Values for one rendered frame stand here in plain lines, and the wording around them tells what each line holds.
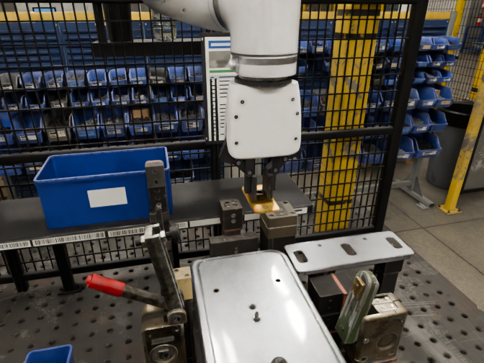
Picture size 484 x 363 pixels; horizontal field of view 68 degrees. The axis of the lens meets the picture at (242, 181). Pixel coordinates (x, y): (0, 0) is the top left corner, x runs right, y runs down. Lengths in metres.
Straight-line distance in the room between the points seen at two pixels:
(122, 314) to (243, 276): 0.50
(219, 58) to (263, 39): 0.59
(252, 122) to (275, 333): 0.38
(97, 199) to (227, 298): 0.40
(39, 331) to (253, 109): 0.94
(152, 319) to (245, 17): 0.47
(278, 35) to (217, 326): 0.49
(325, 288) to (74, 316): 0.75
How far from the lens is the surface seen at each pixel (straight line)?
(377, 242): 0.94
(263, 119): 0.47
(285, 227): 0.88
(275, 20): 0.44
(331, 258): 0.85
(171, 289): 0.59
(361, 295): 0.65
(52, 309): 1.27
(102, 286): 0.59
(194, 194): 1.03
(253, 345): 0.66
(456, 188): 3.35
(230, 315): 0.70
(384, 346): 0.75
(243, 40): 0.45
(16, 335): 1.25
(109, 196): 0.92
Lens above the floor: 1.51
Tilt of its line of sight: 26 degrees down
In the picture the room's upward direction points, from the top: straight up
